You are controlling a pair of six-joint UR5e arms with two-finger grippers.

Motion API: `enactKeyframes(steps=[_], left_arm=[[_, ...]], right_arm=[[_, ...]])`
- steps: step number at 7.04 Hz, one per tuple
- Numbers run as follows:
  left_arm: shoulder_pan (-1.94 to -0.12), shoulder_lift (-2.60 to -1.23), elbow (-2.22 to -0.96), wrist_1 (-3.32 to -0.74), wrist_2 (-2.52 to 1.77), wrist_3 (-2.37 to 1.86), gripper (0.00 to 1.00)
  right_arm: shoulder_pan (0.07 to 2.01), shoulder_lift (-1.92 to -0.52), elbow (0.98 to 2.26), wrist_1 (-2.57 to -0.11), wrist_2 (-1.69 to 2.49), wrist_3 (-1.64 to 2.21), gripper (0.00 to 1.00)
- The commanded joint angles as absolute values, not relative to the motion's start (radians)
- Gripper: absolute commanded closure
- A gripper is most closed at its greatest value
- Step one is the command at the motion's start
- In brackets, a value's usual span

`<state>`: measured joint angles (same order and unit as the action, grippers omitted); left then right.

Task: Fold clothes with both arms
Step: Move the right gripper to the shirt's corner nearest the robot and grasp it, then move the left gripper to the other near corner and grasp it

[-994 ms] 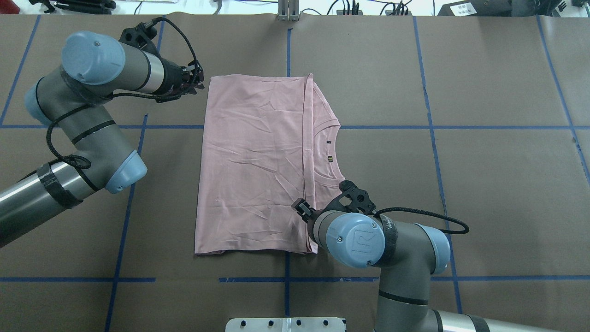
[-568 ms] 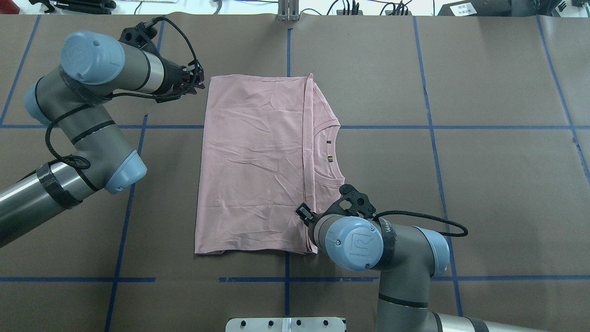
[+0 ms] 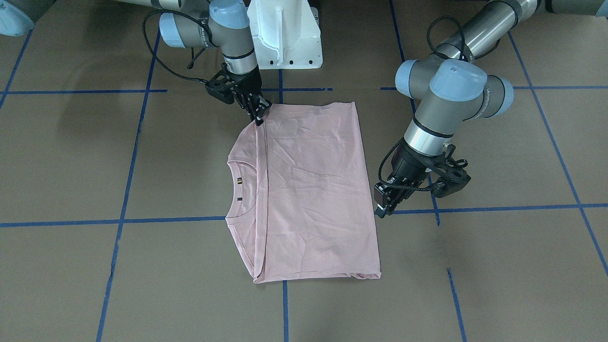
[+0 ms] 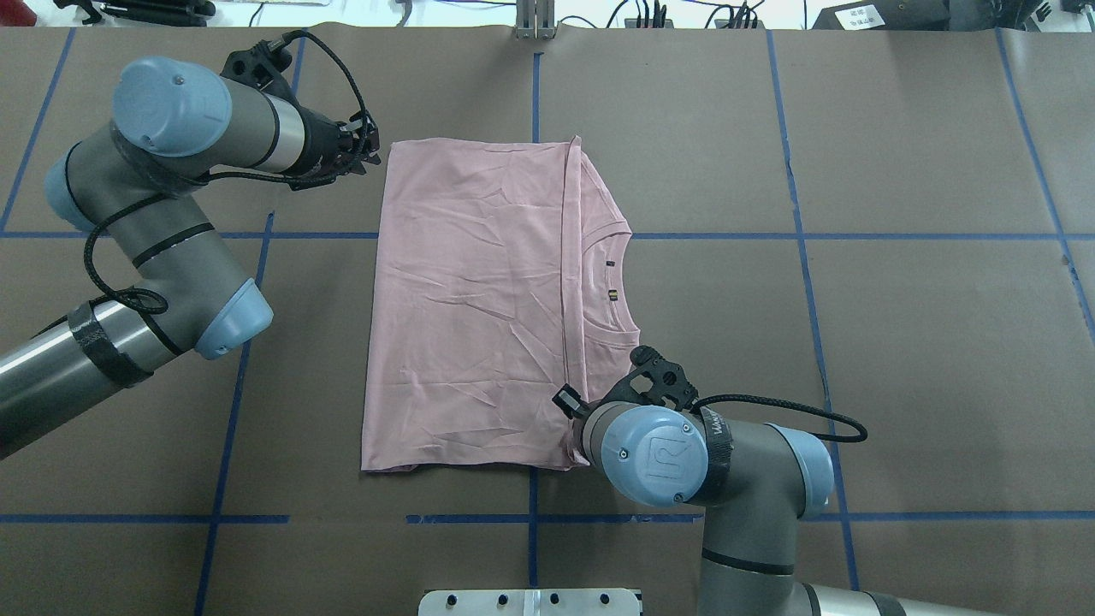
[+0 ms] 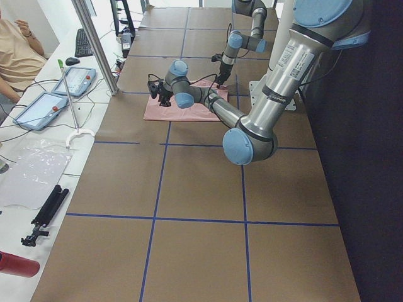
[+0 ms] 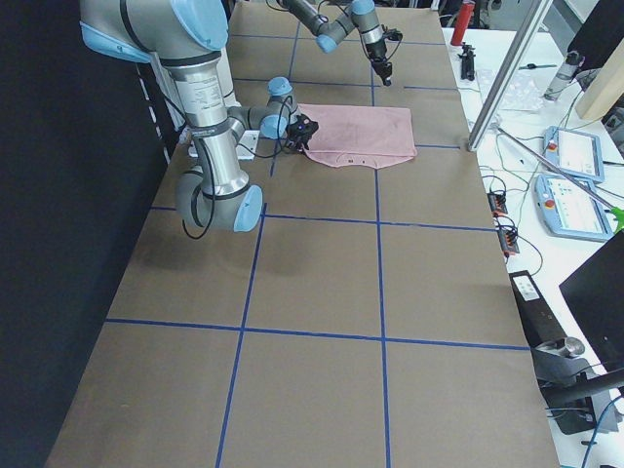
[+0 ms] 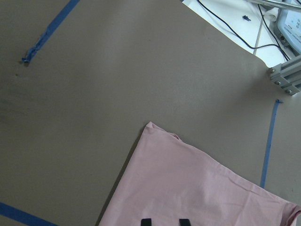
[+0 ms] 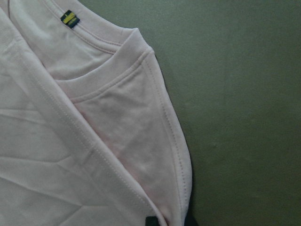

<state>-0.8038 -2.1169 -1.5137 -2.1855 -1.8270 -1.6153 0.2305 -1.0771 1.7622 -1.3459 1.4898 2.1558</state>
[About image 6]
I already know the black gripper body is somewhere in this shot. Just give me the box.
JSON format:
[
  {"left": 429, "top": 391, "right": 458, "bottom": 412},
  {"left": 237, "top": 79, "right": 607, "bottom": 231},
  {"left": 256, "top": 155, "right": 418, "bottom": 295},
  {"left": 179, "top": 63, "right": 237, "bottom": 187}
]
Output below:
[
  {"left": 286, "top": 113, "right": 319, "bottom": 149},
  {"left": 365, "top": 26, "right": 404, "bottom": 68}
]

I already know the pink Snoopy t-shirt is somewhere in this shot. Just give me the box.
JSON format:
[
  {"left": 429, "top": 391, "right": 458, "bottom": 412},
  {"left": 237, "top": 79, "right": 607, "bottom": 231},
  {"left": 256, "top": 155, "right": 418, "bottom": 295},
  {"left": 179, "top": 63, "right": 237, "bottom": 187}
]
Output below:
[{"left": 299, "top": 103, "right": 417, "bottom": 169}]

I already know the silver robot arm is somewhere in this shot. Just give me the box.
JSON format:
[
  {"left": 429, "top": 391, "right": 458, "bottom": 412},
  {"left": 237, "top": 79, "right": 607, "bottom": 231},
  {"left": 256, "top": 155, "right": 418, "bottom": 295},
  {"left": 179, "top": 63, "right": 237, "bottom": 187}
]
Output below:
[
  {"left": 80, "top": 1, "right": 319, "bottom": 232},
  {"left": 277, "top": 0, "right": 403, "bottom": 87}
]

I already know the small black tripod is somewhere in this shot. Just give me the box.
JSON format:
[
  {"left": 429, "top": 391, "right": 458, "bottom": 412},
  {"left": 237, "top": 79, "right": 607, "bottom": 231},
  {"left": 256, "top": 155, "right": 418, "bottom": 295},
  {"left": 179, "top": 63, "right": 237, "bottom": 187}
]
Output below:
[{"left": 458, "top": 43, "right": 476, "bottom": 81}]

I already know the red water bottle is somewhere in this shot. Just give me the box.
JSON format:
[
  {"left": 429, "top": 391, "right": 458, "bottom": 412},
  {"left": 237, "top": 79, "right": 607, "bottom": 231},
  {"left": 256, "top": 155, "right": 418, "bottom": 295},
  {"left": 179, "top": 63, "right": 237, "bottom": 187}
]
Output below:
[{"left": 450, "top": 0, "right": 476, "bottom": 47}]

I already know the upper orange connector block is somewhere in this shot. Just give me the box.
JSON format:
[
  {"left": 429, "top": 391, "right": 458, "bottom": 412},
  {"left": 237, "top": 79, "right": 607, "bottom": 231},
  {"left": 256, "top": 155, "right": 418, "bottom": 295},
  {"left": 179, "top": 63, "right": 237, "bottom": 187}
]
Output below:
[{"left": 487, "top": 191, "right": 508, "bottom": 217}]

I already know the orange connector block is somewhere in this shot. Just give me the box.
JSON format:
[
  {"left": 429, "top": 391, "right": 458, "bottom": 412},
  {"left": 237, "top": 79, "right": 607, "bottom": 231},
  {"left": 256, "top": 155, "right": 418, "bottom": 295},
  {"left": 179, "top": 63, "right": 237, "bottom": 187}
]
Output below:
[
  {"left": 497, "top": 226, "right": 520, "bottom": 257},
  {"left": 487, "top": 191, "right": 508, "bottom": 217}
]

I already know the clear grey water bottle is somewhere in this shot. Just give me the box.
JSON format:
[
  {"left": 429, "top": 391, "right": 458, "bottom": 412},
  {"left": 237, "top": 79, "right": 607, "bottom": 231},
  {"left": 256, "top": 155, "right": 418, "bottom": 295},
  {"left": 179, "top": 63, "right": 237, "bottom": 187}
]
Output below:
[{"left": 543, "top": 50, "right": 584, "bottom": 101}]

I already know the upper blue teach pendant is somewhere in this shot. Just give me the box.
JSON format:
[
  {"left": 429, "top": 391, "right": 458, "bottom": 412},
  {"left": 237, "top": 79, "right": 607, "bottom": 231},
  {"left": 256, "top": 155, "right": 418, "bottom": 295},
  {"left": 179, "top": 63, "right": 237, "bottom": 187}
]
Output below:
[{"left": 543, "top": 126, "right": 605, "bottom": 183}]

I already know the blue teach pendant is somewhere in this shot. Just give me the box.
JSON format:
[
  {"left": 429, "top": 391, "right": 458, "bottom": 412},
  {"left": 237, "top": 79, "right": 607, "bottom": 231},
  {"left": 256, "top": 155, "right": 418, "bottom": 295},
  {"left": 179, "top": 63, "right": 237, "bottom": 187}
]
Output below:
[
  {"left": 533, "top": 174, "right": 613, "bottom": 242},
  {"left": 543, "top": 126, "right": 605, "bottom": 183}
]

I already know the lower orange connector block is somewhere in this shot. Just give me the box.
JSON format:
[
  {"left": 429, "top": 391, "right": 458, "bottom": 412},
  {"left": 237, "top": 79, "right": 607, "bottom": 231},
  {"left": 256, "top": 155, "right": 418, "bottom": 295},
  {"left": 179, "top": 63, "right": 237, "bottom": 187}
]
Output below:
[{"left": 497, "top": 226, "right": 520, "bottom": 257}]

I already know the wooden beam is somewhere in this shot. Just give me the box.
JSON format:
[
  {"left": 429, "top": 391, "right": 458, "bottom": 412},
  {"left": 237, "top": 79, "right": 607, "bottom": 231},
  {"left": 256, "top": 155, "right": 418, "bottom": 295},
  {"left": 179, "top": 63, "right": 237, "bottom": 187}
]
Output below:
[{"left": 575, "top": 40, "right": 624, "bottom": 120}]

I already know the lower blue teach pendant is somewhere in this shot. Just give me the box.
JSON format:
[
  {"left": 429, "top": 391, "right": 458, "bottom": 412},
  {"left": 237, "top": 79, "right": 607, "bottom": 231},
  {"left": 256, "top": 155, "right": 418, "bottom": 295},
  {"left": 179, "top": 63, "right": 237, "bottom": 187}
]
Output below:
[{"left": 533, "top": 174, "right": 613, "bottom": 242}]

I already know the black box with label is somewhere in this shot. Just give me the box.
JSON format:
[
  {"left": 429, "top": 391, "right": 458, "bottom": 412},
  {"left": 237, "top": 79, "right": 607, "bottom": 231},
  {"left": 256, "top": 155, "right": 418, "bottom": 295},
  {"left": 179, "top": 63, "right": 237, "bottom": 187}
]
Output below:
[{"left": 509, "top": 270, "right": 566, "bottom": 348}]

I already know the black monitor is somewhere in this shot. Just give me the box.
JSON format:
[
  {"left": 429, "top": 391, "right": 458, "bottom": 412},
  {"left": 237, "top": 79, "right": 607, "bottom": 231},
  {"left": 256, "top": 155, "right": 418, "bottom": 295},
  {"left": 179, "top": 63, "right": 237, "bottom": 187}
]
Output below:
[{"left": 560, "top": 232, "right": 623, "bottom": 371}]

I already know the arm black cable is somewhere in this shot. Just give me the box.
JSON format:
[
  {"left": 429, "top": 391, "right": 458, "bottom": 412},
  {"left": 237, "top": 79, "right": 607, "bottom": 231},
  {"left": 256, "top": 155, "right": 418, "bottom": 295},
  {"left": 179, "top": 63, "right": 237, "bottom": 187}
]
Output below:
[
  {"left": 180, "top": 97, "right": 298, "bottom": 240},
  {"left": 316, "top": 0, "right": 404, "bottom": 45}
]

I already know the aluminium frame post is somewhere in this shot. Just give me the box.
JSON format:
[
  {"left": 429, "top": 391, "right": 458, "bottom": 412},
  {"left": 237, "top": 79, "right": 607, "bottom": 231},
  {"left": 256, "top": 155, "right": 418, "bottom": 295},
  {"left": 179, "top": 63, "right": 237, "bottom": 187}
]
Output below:
[{"left": 467, "top": 0, "right": 553, "bottom": 152}]

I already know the black camera stand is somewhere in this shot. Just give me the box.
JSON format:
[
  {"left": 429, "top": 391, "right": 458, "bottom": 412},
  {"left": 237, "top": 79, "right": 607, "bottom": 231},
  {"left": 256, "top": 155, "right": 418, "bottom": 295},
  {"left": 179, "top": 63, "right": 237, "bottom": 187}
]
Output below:
[{"left": 530, "top": 338, "right": 623, "bottom": 435}]

